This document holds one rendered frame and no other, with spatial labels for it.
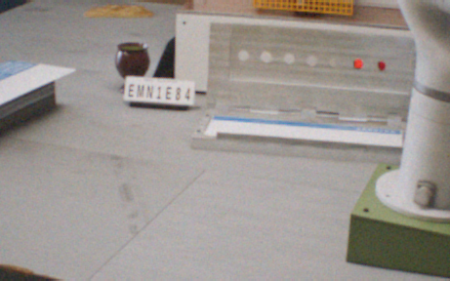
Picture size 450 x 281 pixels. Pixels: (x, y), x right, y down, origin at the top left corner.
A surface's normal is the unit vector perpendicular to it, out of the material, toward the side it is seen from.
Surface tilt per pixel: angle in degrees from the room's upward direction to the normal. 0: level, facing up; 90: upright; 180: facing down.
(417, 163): 90
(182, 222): 0
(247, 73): 83
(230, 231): 0
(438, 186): 92
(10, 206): 0
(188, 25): 90
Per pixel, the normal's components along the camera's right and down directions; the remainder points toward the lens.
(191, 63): -0.15, 0.32
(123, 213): 0.04, -0.94
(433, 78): -0.63, 0.23
